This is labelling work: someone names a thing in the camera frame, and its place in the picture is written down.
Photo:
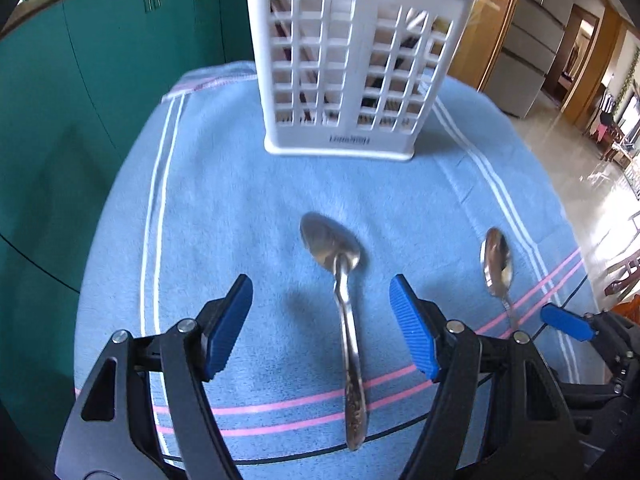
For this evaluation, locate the blue striped towel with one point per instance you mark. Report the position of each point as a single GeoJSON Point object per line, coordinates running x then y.
{"type": "Point", "coordinates": [240, 200]}

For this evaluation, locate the large metal spoon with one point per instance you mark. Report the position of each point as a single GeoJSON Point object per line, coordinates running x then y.
{"type": "Point", "coordinates": [345, 300]}

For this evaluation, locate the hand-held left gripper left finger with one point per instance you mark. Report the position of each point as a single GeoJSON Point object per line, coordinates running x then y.
{"type": "Point", "coordinates": [225, 330]}

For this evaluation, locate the small metal spoon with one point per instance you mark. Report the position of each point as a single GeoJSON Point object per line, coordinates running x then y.
{"type": "Point", "coordinates": [496, 265]}

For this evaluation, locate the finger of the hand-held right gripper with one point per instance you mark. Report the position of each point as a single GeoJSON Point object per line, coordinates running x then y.
{"type": "Point", "coordinates": [570, 322]}

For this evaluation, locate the white plastic utensil basket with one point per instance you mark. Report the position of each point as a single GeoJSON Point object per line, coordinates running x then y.
{"type": "Point", "coordinates": [350, 70]}

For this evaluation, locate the teal kitchen cabinets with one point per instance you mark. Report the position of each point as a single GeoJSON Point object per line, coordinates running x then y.
{"type": "Point", "coordinates": [100, 70]}

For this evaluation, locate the wooden door frame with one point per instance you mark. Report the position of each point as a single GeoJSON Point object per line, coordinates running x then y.
{"type": "Point", "coordinates": [580, 60]}

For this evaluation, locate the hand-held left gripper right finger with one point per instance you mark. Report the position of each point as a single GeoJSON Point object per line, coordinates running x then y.
{"type": "Point", "coordinates": [415, 330]}

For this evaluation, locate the wooden furniture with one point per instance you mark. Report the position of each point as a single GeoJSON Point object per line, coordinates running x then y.
{"type": "Point", "coordinates": [625, 275]}

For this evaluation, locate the grey refrigerator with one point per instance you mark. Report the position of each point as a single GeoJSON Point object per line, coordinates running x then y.
{"type": "Point", "coordinates": [530, 55]}

